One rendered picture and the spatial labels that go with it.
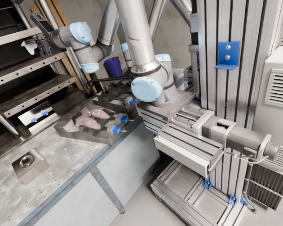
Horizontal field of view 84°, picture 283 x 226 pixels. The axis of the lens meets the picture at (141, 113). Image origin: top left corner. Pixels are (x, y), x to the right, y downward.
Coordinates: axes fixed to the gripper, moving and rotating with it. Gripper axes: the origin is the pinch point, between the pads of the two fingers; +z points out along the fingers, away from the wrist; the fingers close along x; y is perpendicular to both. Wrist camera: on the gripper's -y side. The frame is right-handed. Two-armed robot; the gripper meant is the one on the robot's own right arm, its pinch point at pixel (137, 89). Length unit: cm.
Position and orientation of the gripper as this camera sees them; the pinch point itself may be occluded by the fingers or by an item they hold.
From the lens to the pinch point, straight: 126.6
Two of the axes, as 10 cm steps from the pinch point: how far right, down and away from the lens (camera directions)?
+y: 7.4, 2.2, -6.4
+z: 2.5, 7.9, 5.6
